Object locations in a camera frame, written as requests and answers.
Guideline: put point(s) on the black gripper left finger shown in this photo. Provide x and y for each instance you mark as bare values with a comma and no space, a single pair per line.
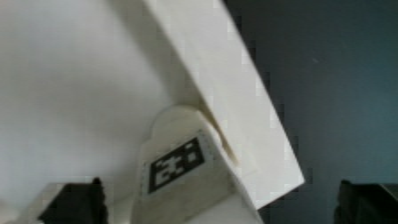
70,204

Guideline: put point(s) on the white square tabletop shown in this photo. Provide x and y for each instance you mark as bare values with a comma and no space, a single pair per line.
107,59

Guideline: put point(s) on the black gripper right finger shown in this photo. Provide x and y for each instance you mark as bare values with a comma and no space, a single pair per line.
366,203

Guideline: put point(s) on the white table leg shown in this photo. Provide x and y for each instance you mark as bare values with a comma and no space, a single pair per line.
189,190

